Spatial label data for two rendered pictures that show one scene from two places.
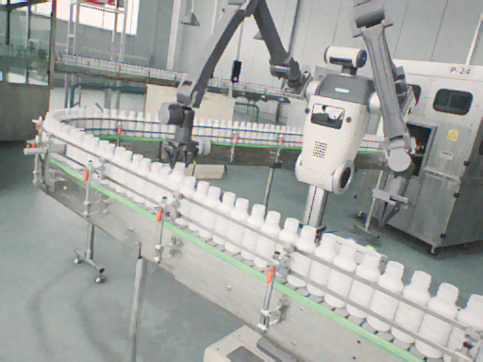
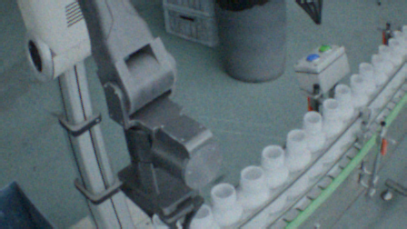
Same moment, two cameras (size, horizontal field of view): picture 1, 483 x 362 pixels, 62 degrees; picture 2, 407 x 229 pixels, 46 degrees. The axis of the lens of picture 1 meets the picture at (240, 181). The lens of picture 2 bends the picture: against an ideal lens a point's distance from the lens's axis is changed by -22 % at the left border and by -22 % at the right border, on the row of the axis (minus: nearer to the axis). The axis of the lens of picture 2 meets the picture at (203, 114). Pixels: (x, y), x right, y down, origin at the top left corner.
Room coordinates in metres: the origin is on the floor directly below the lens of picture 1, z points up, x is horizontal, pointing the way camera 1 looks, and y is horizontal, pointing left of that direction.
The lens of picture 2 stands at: (1.17, 0.75, 1.80)
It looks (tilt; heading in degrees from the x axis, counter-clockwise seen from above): 37 degrees down; 281
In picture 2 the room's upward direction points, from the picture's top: 6 degrees counter-clockwise
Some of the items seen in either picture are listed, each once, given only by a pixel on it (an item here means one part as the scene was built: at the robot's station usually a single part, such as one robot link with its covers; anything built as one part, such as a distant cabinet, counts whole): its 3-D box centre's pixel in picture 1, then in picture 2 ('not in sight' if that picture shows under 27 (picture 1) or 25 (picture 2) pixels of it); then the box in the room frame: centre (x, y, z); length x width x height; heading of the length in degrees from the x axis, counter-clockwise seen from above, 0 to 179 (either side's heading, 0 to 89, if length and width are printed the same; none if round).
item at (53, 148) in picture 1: (47, 171); not in sight; (1.75, 0.88, 0.96); 0.23 x 0.10 x 0.27; 143
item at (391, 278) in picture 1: (387, 295); (392, 68); (0.87, -0.39, 1.08); 0.06 x 0.06 x 0.17
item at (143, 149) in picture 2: (184, 117); (149, 134); (1.34, 0.22, 1.36); 0.07 x 0.06 x 0.07; 143
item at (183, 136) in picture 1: (183, 135); (153, 169); (1.34, 0.22, 1.30); 0.10 x 0.07 x 0.07; 143
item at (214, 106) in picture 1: (186, 133); not in sight; (5.70, 0.88, 0.59); 1.10 x 0.62 x 1.18; 125
